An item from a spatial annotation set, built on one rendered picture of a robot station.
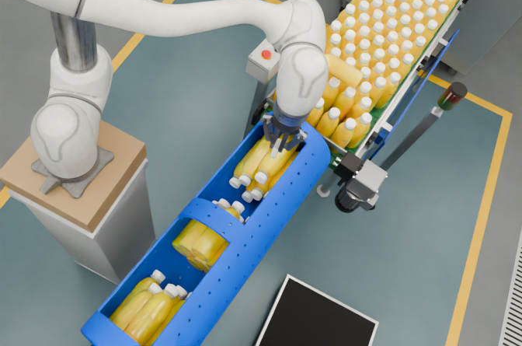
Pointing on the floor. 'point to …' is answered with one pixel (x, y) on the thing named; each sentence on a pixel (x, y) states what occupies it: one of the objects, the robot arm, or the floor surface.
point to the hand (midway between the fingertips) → (276, 148)
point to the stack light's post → (410, 139)
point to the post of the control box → (255, 105)
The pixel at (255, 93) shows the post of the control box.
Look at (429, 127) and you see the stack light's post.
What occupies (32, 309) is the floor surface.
